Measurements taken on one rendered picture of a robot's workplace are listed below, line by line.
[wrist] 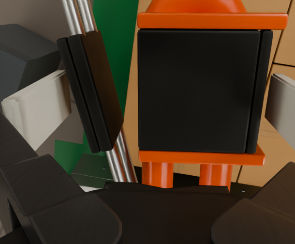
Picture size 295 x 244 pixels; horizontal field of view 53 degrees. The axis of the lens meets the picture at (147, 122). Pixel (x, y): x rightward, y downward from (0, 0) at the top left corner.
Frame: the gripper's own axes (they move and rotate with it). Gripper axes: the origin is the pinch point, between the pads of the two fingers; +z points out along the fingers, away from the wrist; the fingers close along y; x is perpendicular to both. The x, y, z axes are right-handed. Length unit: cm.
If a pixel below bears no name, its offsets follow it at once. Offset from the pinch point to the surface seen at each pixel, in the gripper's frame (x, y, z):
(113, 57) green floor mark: -16, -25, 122
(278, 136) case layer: -31, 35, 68
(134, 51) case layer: -6, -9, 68
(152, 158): -3.0, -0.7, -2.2
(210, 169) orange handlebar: -4.5, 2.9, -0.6
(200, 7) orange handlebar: 5.3, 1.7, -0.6
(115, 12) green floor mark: 4, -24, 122
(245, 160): -2.9, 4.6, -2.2
